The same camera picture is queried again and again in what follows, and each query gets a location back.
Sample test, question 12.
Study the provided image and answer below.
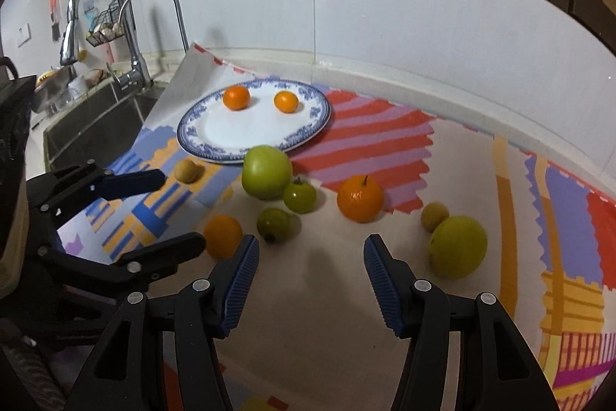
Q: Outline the steel bowl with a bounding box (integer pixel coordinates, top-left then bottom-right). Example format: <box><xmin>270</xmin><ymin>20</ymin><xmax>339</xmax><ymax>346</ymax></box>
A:
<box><xmin>33</xmin><ymin>69</ymin><xmax>79</xmax><ymax>114</ymax></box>

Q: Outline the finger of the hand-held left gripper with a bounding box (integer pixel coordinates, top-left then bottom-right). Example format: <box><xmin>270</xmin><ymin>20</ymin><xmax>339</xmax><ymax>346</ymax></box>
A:
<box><xmin>26</xmin><ymin>161</ymin><xmax>167</xmax><ymax>230</ymax></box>
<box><xmin>37</xmin><ymin>231</ymin><xmax>208</xmax><ymax>302</ymax></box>

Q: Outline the black wire basket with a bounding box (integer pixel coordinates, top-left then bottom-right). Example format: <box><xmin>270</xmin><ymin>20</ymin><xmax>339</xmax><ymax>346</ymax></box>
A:
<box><xmin>85</xmin><ymin>0</ymin><xmax>132</xmax><ymax>49</ymax></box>

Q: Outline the chrome pull-down faucet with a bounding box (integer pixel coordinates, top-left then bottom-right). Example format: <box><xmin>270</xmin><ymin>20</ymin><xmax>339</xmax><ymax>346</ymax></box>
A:
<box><xmin>59</xmin><ymin>0</ymin><xmax>132</xmax><ymax>67</ymax></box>

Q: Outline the round orange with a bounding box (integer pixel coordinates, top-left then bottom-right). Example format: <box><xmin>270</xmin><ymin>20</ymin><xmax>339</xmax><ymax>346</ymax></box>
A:
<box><xmin>203</xmin><ymin>215</ymin><xmax>244</xmax><ymax>260</ymax></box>

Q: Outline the small brown kiwi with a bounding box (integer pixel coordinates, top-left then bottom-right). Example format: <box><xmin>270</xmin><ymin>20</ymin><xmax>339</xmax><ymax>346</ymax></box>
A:
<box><xmin>174</xmin><ymin>159</ymin><xmax>198</xmax><ymax>184</ymax></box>

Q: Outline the small green tomato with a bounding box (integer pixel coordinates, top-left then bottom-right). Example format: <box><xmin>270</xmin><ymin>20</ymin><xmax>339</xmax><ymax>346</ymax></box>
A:
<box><xmin>283</xmin><ymin>177</ymin><xmax>317</xmax><ymax>215</ymax></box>

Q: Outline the small dark green fruit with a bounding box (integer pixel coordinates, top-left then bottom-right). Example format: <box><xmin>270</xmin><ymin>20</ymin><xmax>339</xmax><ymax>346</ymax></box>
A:
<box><xmin>256</xmin><ymin>208</ymin><xmax>291</xmax><ymax>243</ymax></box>

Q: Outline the chrome gooseneck faucet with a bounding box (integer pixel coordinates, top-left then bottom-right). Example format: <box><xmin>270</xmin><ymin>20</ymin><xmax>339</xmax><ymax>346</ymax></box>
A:
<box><xmin>107</xmin><ymin>0</ymin><xmax>190</xmax><ymax>93</ymax></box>

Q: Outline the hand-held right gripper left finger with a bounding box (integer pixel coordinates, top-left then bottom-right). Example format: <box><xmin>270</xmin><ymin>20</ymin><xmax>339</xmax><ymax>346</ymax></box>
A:
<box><xmin>65</xmin><ymin>234</ymin><xmax>261</xmax><ymax>411</ymax></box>

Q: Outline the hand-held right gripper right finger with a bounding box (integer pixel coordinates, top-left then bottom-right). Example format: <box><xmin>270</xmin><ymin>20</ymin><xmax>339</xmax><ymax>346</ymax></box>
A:
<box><xmin>363</xmin><ymin>234</ymin><xmax>561</xmax><ymax>411</ymax></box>

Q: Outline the steel kitchen sink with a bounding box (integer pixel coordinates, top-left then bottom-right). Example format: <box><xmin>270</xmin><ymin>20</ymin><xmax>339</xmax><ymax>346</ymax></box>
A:
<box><xmin>31</xmin><ymin>71</ymin><xmax>168</xmax><ymax>173</ymax></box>

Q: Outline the large green apple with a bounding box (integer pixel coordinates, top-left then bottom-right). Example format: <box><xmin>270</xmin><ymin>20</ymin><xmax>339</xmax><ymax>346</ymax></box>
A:
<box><xmin>241</xmin><ymin>145</ymin><xmax>293</xmax><ymax>201</ymax></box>

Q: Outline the colourful patterned tablecloth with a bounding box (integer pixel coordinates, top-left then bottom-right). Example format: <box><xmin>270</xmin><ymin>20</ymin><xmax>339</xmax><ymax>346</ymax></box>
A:
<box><xmin>57</xmin><ymin>42</ymin><xmax>616</xmax><ymax>411</ymax></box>

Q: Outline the orange tangerine with stem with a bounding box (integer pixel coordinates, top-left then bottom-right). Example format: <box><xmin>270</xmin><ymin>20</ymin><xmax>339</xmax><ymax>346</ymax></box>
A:
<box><xmin>336</xmin><ymin>175</ymin><xmax>384</xmax><ymax>224</ymax></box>

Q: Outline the large yellow-green fruit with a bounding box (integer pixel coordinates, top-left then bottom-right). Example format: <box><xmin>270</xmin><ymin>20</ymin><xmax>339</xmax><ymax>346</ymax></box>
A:
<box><xmin>429</xmin><ymin>215</ymin><xmax>489</xmax><ymax>280</ymax></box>

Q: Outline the small yellow-green fruit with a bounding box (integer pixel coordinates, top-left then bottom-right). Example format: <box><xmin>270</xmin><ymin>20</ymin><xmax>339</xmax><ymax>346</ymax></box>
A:
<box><xmin>420</xmin><ymin>202</ymin><xmax>450</xmax><ymax>233</ymax></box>

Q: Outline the blue patterned white plate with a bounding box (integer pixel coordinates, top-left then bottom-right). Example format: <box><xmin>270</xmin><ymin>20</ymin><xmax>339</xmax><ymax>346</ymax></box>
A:
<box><xmin>176</xmin><ymin>79</ymin><xmax>332</xmax><ymax>164</ymax></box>

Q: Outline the small orange tangerine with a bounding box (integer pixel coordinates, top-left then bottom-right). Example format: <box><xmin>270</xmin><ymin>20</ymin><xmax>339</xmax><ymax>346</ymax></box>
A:
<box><xmin>222</xmin><ymin>86</ymin><xmax>251</xmax><ymax>111</ymax></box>
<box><xmin>274</xmin><ymin>90</ymin><xmax>300</xmax><ymax>114</ymax></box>

